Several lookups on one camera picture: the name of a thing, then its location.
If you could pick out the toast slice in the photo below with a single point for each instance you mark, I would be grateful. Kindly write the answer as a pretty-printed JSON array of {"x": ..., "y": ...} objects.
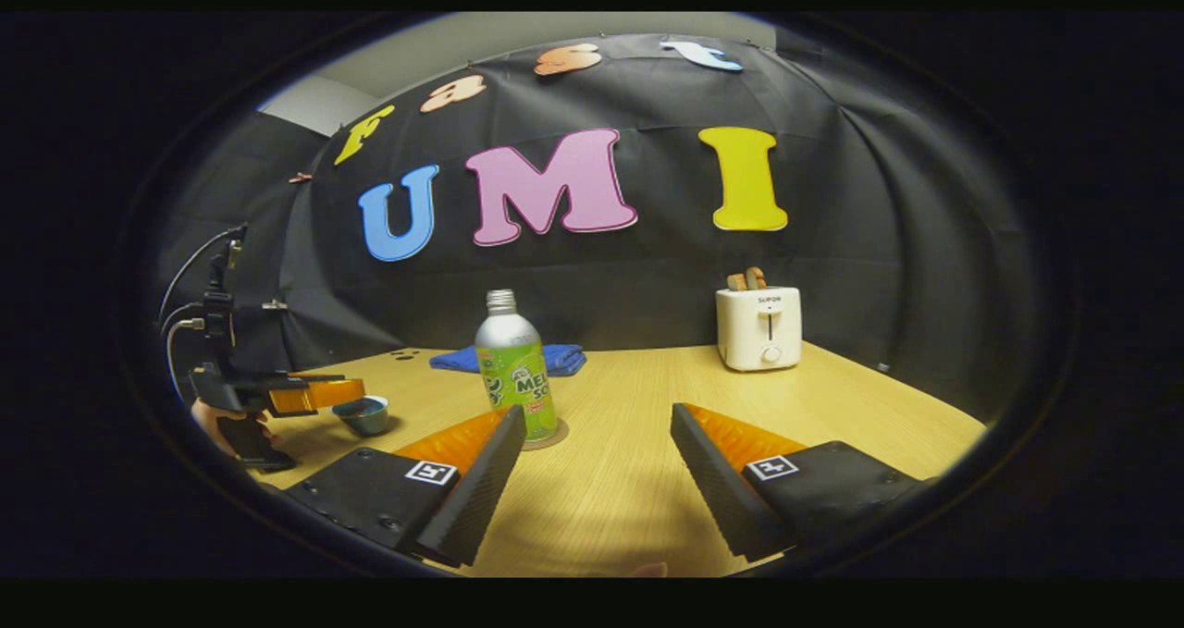
[
  {"x": 736, "y": 282},
  {"x": 756, "y": 277}
]

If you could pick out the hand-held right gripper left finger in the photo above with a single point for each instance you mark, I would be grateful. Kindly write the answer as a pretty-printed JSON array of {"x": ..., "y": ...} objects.
[{"x": 481, "y": 498}]

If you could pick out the black backdrop cloth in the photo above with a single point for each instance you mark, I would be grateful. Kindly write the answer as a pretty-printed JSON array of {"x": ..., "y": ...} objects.
[{"x": 647, "y": 286}]

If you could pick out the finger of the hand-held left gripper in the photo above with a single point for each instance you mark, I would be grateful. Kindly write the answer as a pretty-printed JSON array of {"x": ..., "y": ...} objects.
[{"x": 319, "y": 395}]

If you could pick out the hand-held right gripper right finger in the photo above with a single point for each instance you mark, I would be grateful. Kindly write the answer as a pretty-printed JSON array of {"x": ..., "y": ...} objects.
[{"x": 717, "y": 489}]

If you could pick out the silver green water bottle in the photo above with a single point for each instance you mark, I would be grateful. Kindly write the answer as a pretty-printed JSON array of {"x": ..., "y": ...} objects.
[{"x": 513, "y": 369}]

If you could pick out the metal clip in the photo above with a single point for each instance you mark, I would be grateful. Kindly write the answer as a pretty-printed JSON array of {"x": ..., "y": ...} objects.
[{"x": 275, "y": 305}]

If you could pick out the round brown coaster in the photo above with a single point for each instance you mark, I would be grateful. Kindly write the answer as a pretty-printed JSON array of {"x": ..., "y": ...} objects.
[{"x": 555, "y": 437}]

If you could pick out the white toaster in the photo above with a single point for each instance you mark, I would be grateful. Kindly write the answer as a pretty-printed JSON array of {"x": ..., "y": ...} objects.
[{"x": 758, "y": 332}]

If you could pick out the blue towel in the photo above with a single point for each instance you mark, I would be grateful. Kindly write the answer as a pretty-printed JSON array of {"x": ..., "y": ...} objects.
[{"x": 453, "y": 360}]

